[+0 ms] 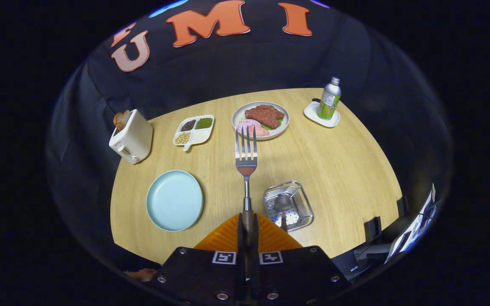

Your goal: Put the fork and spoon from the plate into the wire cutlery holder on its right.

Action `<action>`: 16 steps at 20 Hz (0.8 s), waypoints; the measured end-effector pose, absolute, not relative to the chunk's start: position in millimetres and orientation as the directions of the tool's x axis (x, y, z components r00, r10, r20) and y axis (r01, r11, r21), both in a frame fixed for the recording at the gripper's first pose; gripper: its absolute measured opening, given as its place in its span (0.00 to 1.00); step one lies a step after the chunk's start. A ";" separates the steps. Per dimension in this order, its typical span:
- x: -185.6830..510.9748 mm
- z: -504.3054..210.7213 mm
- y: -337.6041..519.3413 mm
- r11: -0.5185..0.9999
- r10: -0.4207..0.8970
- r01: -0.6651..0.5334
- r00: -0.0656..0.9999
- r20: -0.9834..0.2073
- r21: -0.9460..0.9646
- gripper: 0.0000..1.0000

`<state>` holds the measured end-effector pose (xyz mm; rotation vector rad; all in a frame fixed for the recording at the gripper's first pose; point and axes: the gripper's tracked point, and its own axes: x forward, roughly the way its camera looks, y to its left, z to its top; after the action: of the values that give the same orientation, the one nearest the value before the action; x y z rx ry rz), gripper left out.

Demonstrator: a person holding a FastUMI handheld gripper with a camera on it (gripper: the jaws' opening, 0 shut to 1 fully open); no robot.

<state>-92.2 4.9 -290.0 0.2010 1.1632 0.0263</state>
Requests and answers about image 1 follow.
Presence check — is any white device with screen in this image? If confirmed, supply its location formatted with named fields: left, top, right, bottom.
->
left=383, top=184, right=438, bottom=264

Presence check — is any grey plate with food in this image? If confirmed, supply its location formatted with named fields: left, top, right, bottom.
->
left=232, top=101, right=290, bottom=141

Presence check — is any white divided dish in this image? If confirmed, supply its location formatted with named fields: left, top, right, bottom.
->
left=173, top=115, right=215, bottom=152

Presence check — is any pale pink ham slice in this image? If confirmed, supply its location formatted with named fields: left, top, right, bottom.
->
left=236, top=119, right=262, bottom=134

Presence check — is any light blue plate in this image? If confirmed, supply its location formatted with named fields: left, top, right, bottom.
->
left=145, top=170, right=204, bottom=232

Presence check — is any metal spoon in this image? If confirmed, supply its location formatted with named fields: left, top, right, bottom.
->
left=273, top=193, right=294, bottom=232

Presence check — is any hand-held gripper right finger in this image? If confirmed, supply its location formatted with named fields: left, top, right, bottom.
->
left=251, top=212, right=352, bottom=305

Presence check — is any metal fork with brown handle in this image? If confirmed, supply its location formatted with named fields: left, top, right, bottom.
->
left=235, top=124, right=258, bottom=281

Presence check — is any brown steak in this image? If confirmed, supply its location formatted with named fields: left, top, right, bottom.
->
left=245, top=105, right=285, bottom=130

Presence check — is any green drink bottle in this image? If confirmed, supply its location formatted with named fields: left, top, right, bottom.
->
left=317, top=77, right=342, bottom=121

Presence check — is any white toaster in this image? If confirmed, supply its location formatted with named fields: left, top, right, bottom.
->
left=109, top=109, right=154, bottom=165

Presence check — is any white square coaster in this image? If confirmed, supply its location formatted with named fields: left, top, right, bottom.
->
left=304, top=101, right=341, bottom=128

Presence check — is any perforated metal basket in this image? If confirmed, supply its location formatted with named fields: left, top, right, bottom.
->
left=263, top=181, right=314, bottom=232

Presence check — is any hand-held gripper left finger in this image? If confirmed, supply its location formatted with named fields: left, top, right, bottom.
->
left=149, top=212, right=248, bottom=305

